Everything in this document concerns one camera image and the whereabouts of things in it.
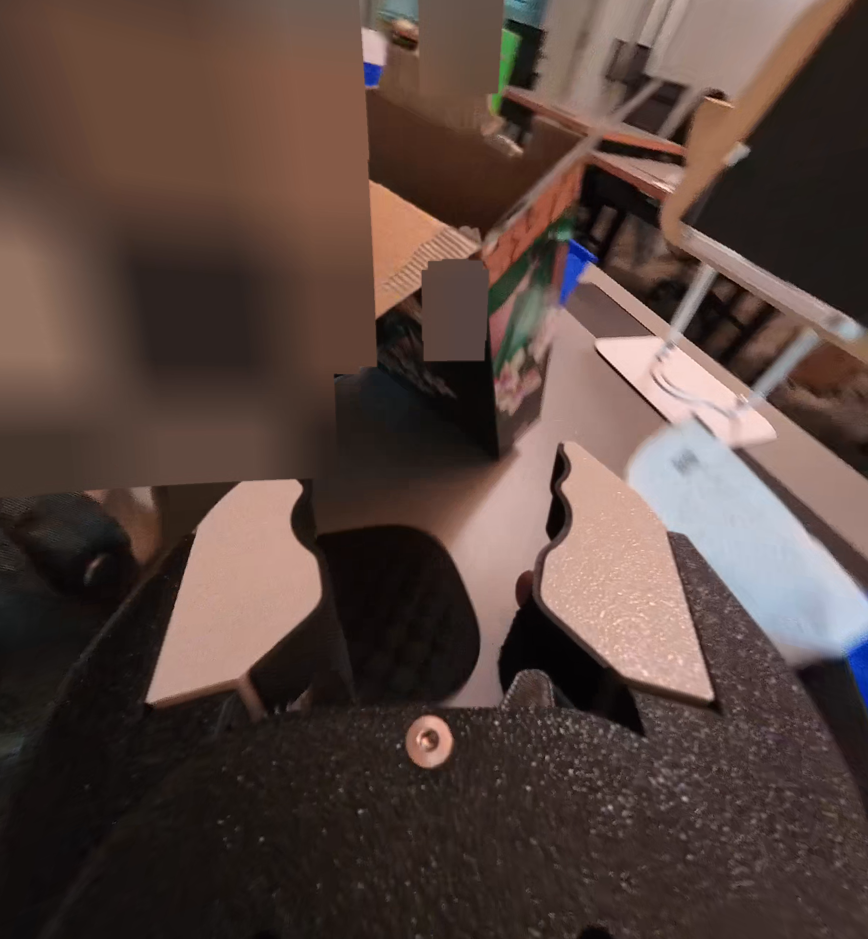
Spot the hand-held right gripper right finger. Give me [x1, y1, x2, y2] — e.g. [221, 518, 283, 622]
[534, 440, 717, 709]

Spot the wooden table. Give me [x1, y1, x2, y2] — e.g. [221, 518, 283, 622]
[502, 83, 701, 201]

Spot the white panel foot plate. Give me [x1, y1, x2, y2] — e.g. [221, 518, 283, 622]
[593, 264, 864, 450]

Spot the black orchid lego box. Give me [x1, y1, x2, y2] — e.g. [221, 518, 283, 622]
[368, 110, 591, 461]

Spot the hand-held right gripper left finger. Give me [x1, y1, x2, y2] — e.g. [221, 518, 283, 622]
[145, 479, 325, 720]

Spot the black mesh cushion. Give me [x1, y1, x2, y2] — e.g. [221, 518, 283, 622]
[315, 523, 484, 707]

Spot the large printed white paper bag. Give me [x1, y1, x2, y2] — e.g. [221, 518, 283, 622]
[623, 420, 868, 666]

